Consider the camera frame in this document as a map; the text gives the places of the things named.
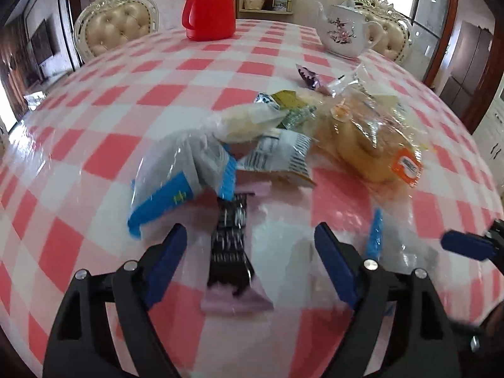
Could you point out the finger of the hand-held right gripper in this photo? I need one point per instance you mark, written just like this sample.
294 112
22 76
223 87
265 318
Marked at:
478 338
466 245

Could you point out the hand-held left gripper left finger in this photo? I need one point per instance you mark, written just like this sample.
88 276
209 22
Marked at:
169 260

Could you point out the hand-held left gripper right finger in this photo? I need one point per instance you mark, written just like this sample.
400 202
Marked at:
334 260

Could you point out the clear packet with blue ends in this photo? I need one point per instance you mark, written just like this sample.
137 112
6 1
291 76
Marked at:
376 236
165 201

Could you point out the black and pink snack packet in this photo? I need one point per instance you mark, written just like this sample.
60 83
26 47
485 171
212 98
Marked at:
230 252

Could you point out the white packet with barcode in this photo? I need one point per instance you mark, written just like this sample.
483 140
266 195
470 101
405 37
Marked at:
283 153

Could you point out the clear bread bag orange label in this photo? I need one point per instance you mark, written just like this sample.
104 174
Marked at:
362 141

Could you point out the white cabinet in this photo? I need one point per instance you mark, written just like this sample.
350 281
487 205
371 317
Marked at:
492 138

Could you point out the olive green snack packet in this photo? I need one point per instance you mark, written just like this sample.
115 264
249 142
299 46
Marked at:
289 100

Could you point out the red and white checkered tablecloth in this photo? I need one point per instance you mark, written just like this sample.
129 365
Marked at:
118 98

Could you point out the blue and white candy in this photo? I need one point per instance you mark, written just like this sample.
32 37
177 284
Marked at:
265 100

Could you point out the dark grey cabinet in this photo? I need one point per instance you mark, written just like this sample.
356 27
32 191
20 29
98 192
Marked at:
468 71

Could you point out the purple candy wrapper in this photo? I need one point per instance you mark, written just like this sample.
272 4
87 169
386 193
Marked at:
309 78

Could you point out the cream tufted ornate chair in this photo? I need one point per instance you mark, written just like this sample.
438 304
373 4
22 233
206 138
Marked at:
393 35
114 27

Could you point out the white floral teapot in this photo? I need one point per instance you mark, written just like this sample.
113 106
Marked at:
342 31

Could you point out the wooden framed glass door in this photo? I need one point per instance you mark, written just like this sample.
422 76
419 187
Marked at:
433 8

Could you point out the red thermos jug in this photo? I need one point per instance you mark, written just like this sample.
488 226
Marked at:
208 8

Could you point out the clear bag of food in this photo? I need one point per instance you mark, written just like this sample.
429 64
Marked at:
253 0

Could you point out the wall television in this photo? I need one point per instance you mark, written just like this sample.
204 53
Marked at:
41 45

